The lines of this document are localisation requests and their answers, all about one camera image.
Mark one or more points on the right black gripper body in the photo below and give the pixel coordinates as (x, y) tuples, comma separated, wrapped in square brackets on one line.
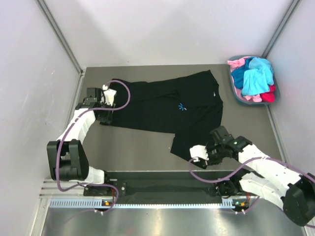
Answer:
[(215, 154)]

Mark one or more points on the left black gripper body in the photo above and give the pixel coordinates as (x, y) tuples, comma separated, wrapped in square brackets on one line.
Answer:
[(105, 116)]

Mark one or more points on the black t shirt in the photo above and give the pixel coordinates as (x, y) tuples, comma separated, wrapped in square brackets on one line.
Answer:
[(189, 107)]

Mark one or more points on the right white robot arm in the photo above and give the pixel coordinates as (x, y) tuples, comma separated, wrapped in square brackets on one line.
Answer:
[(291, 190)]

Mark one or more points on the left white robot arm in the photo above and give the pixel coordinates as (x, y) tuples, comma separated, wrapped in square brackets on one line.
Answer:
[(68, 163)]

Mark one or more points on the red t shirt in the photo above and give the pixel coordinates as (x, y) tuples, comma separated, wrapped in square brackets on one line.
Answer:
[(269, 96)]

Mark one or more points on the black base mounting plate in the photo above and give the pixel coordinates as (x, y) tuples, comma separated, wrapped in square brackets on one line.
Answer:
[(166, 187)]

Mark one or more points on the dark blue t shirt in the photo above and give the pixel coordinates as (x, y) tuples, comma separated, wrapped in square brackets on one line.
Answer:
[(238, 76)]

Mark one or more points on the light cyan t shirt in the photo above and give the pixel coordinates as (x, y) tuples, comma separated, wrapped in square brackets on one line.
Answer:
[(258, 77)]

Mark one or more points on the pink t shirt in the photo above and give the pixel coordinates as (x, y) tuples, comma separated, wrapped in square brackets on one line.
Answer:
[(234, 64)]

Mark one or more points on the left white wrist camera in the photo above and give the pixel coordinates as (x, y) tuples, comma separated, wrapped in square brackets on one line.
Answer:
[(108, 95)]

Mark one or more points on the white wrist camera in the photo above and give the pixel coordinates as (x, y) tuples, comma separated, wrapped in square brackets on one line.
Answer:
[(108, 95), (198, 153)]

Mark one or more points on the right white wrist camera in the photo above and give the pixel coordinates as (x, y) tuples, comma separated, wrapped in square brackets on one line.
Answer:
[(198, 153)]

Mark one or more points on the grey slotted cable duct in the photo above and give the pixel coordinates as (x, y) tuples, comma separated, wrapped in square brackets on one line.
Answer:
[(106, 204)]

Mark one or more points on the left aluminium corner post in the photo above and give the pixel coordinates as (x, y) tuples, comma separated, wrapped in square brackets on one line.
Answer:
[(58, 33)]

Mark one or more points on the aluminium corner post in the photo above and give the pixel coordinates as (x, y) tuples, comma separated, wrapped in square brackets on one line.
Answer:
[(58, 33), (293, 5)]

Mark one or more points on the right aluminium corner post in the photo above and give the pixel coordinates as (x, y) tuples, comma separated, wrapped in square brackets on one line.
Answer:
[(293, 5)]

